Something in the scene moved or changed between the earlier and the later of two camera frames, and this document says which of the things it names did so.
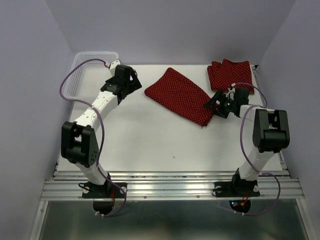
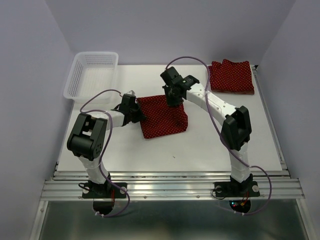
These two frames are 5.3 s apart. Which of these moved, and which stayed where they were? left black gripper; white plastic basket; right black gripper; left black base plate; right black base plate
Moved: right black gripper; left black gripper
Stayed: white plastic basket; right black base plate; left black base plate
